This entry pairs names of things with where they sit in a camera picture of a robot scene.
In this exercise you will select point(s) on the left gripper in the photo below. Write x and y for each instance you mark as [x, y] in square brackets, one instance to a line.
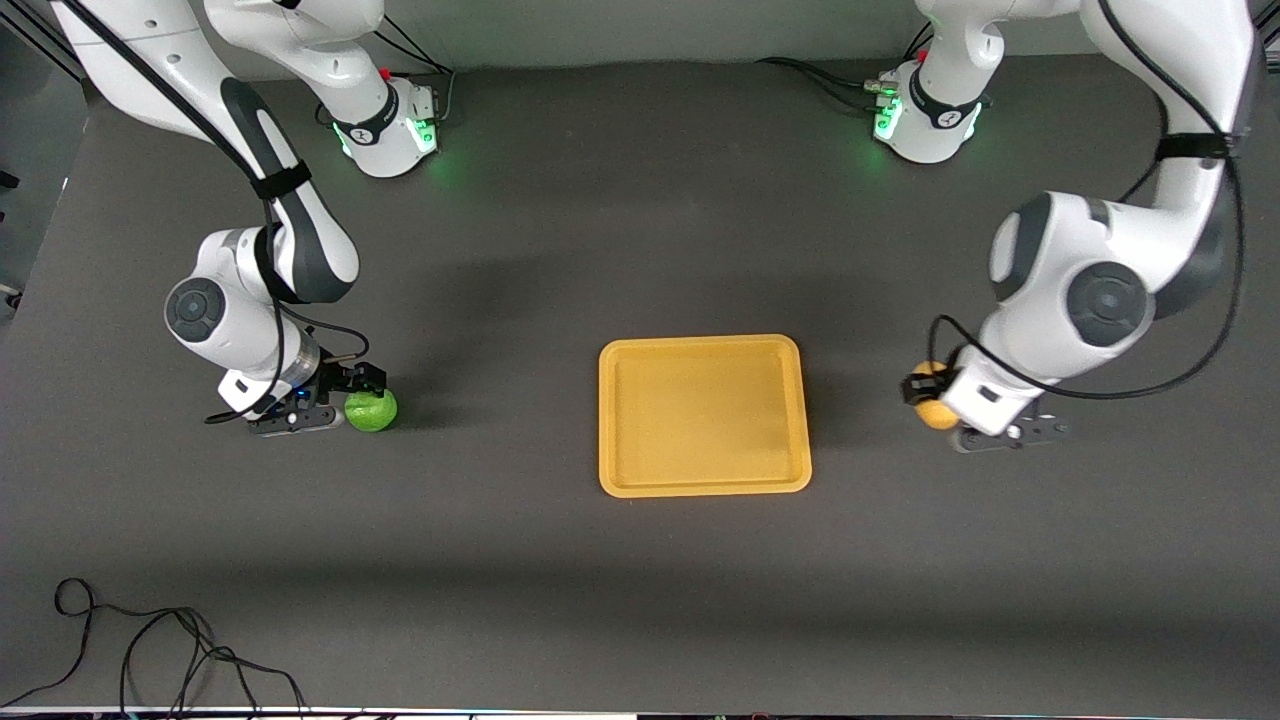
[918, 387]

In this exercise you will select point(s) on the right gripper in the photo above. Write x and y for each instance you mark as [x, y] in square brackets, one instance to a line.
[335, 380]

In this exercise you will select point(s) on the yellow potato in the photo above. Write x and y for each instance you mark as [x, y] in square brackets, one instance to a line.
[938, 415]

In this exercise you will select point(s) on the green apple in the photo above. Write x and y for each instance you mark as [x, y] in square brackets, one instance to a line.
[372, 412]

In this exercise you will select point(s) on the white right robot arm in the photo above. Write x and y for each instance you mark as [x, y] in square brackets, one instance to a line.
[310, 240]

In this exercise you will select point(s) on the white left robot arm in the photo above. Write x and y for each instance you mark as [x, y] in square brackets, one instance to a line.
[1100, 260]

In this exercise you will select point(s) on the yellow plastic tray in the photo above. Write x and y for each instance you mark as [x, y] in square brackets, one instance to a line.
[700, 420]

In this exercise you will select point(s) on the dark grey table mat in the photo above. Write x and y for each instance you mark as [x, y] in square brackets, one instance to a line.
[600, 600]

